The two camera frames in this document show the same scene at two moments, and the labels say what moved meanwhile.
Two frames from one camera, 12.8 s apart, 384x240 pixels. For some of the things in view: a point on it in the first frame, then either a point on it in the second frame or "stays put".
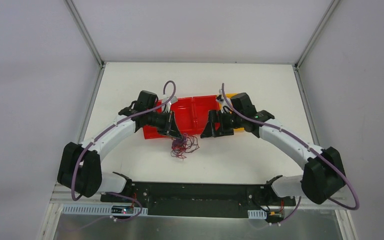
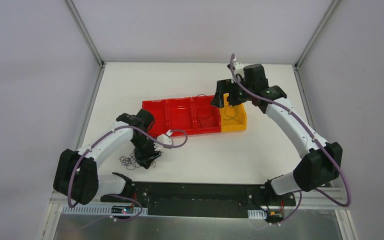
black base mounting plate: (201, 198) stays put
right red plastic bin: (201, 106) stays put
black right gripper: (216, 122) -> (227, 90)
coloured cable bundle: (187, 143) -> (131, 162)
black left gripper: (170, 123) -> (146, 155)
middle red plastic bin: (184, 108) stays put
